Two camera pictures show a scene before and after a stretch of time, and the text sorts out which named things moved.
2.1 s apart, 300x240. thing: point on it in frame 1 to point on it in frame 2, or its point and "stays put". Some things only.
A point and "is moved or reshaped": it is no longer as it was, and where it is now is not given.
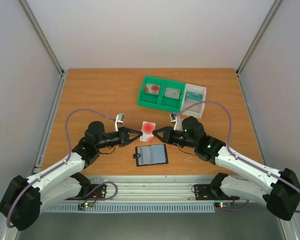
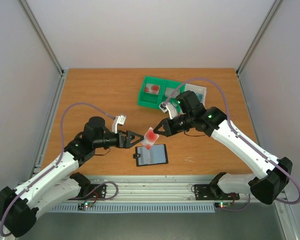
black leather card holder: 151,155 stays put
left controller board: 81,206 stays put
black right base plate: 211,192 stays put
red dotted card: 147,129 is moved or reshaped
